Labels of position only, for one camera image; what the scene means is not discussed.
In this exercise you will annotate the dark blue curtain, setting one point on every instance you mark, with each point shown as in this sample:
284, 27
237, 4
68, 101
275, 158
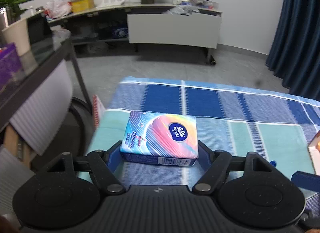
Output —
297, 30

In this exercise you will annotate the pile of small packets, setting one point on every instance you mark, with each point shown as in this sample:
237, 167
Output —
197, 3

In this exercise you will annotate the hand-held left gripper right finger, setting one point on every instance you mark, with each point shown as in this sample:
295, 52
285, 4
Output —
205, 159

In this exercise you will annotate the red white booklet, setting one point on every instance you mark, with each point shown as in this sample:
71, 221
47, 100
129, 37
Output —
98, 110

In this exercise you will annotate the white drawer cabinet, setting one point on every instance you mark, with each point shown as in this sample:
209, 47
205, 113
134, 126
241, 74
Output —
172, 30

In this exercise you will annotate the red white plastic bag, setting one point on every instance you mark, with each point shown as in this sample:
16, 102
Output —
58, 6

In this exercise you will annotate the colourful tissue pack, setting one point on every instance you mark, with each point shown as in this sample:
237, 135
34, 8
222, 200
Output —
160, 133

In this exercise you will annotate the dark television stand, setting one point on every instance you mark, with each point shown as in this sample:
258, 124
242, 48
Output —
100, 25

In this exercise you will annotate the white ribbed chair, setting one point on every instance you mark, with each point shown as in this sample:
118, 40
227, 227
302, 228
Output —
42, 108
13, 178

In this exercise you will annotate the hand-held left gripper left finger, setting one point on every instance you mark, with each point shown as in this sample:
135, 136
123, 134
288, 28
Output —
113, 160

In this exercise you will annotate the blue packet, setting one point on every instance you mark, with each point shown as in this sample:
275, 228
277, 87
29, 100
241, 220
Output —
120, 32

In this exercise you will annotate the black glass table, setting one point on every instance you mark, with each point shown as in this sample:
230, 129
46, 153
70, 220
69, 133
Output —
42, 62

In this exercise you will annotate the clear plastic bag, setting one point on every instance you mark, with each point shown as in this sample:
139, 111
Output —
181, 11

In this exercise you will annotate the yellow box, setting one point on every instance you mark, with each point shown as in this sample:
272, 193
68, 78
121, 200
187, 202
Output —
83, 4

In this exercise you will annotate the steel tumbler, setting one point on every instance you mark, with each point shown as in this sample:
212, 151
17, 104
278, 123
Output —
3, 19

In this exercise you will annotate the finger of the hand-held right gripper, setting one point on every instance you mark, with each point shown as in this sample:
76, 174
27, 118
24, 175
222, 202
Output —
306, 184

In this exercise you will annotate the blue checked blanket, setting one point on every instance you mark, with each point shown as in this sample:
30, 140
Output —
225, 133

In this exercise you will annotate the purple basket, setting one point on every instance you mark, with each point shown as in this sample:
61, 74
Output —
8, 67

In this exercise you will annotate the white cardboard box orange rim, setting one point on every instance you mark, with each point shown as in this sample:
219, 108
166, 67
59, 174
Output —
315, 159

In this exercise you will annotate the green leafy plant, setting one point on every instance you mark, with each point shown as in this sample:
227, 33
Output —
12, 0

